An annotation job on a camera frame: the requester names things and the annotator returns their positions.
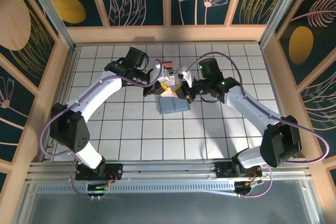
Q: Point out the white card with pink emblem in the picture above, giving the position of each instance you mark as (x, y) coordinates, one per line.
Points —
(173, 91)

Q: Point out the black credit card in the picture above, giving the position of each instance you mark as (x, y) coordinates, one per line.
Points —
(171, 72)

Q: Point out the red credit card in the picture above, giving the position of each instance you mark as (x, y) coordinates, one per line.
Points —
(168, 65)

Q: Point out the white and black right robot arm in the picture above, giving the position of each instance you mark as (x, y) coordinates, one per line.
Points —
(252, 108)

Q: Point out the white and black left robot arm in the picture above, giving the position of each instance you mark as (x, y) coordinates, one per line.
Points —
(92, 98)

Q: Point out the white VIP card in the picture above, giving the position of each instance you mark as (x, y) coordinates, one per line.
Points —
(172, 80)

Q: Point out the clear acrylic card stand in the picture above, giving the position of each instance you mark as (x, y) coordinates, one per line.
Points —
(174, 73)

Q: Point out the small electronics board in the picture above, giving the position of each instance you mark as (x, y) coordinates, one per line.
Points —
(246, 187)
(97, 188)

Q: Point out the grey metal plate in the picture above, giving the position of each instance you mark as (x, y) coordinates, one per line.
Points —
(168, 211)

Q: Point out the aluminium side rail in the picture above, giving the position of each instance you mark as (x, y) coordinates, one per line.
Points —
(67, 77)

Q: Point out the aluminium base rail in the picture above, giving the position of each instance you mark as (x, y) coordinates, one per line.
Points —
(170, 171)

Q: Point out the aluminium corner post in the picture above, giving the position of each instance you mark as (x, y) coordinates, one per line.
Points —
(281, 11)
(57, 22)

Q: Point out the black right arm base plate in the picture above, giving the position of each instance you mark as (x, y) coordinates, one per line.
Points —
(223, 170)

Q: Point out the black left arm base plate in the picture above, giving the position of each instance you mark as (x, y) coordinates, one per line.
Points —
(115, 171)

